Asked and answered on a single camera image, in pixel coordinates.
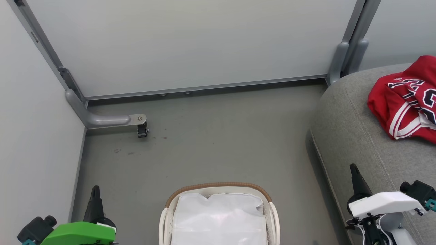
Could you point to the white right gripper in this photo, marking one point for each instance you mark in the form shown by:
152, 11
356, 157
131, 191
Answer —
385, 202

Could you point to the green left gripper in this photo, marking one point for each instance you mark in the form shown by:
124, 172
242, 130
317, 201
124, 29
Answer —
78, 234

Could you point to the red basketball jersey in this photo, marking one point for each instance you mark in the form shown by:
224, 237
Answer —
402, 98

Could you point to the grey fabric sofa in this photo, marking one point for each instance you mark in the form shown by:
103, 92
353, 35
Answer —
354, 129

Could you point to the white laundry basket brown rim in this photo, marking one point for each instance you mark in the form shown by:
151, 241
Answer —
165, 221

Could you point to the grey curved partition leg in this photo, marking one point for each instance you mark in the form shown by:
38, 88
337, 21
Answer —
98, 119

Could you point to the black caster wheel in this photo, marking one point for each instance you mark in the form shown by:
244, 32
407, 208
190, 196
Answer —
142, 130

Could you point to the grey partition foot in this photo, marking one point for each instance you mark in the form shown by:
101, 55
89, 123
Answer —
337, 64
357, 56

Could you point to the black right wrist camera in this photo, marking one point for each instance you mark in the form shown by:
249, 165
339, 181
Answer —
420, 194

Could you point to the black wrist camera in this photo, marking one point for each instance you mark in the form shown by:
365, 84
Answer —
420, 194
35, 229

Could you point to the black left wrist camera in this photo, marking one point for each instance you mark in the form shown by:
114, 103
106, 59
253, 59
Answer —
35, 229

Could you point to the grey metal partition rail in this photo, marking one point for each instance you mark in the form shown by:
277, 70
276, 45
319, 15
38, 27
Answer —
204, 87

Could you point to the grey metal partition post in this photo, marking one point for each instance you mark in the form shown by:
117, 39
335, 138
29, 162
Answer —
34, 35
359, 20

